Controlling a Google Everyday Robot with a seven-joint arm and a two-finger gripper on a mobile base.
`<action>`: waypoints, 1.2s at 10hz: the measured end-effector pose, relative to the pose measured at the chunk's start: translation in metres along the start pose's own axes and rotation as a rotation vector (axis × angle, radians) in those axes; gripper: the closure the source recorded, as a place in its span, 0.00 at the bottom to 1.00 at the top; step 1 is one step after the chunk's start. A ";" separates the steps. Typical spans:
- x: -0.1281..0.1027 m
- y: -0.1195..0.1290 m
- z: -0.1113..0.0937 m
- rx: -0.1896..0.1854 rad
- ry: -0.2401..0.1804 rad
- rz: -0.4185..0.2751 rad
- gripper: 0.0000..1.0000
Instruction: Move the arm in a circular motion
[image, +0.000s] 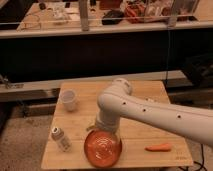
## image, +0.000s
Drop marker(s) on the orange translucent round gripper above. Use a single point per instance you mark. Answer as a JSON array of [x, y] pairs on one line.
[[102, 149]]

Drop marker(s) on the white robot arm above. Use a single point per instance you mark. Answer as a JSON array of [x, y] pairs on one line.
[[116, 102]]

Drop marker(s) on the orange carrot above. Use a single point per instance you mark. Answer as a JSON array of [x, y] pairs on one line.
[[166, 147]]

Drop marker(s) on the white plastic cup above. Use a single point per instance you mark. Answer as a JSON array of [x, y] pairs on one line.
[[68, 99]]

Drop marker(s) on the black bag on bench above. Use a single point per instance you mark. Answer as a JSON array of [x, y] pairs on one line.
[[112, 17]]

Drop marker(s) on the orange tool on bench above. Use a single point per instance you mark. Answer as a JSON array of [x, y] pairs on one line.
[[134, 13]]

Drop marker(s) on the metal frame post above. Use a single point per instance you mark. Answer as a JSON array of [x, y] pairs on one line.
[[83, 10]]

